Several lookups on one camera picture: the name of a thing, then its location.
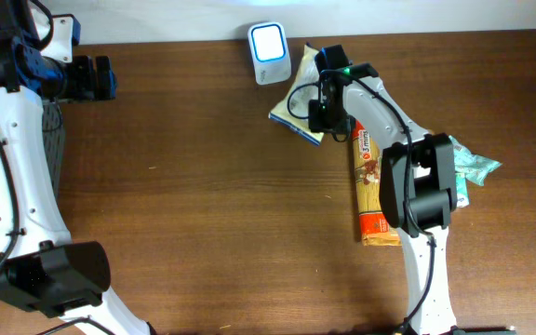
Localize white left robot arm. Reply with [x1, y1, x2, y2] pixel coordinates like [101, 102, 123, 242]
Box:
[0, 1, 153, 334]

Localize yellow snack bag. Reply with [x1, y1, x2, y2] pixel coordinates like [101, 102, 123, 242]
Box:
[268, 45, 324, 146]

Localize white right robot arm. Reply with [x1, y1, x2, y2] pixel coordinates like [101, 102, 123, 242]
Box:
[308, 45, 457, 334]

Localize mint green wipes pouch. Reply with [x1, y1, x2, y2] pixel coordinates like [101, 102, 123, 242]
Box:
[449, 136, 502, 186]

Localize white barcode scanner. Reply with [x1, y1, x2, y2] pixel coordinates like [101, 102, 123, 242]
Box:
[248, 21, 291, 86]

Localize green tissue pack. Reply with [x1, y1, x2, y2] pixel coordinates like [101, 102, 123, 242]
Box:
[455, 172, 470, 208]

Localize orange spaghetti package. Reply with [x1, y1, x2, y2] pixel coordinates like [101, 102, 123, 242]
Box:
[352, 121, 401, 247]

